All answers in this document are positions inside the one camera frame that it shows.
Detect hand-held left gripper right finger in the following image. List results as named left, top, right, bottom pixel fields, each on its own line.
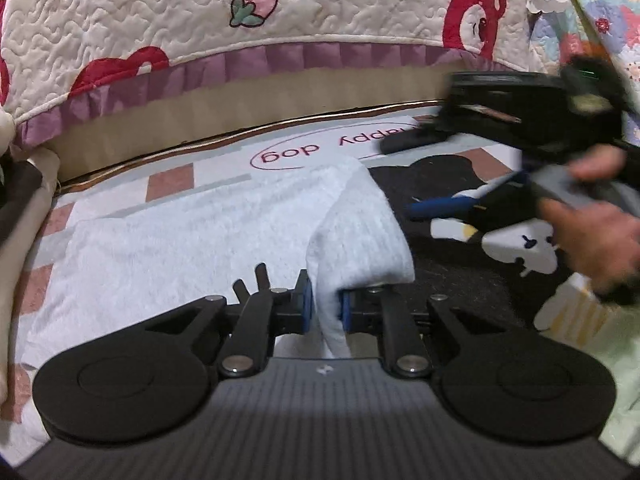
left=340, top=287, right=506, bottom=379

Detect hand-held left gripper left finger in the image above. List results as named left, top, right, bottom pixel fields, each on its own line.
left=145, top=263, right=313, bottom=378

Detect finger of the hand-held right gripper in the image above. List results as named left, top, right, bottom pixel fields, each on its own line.
left=380, top=122, right=451, bottom=156

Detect light grey shirt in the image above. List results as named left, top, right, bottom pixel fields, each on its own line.
left=22, top=155, right=416, bottom=361

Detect person's right hand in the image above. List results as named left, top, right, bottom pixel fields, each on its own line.
left=542, top=146, right=640, bottom=296

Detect printed checkered floor mat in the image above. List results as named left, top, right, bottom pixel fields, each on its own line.
left=0, top=102, right=640, bottom=461

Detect colourful patchwork quilt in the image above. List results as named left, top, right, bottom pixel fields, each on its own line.
left=527, top=0, right=640, bottom=146

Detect white quilted bear bedspread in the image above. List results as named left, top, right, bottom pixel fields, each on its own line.
left=0, top=0, right=566, bottom=146

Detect person's light green clothing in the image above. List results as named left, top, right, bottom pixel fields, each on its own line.
left=532, top=272, right=640, bottom=466

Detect dark green folded garment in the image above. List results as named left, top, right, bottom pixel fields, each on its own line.
left=0, top=160, right=43, bottom=251

